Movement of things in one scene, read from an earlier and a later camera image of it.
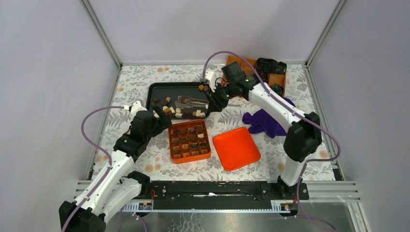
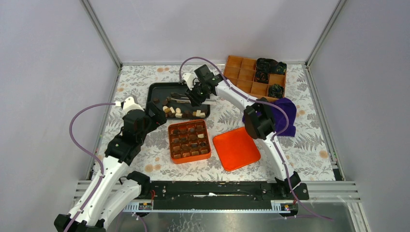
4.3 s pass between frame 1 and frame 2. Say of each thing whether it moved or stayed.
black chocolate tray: stayed
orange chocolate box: stayed
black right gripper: moved
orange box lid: stayed
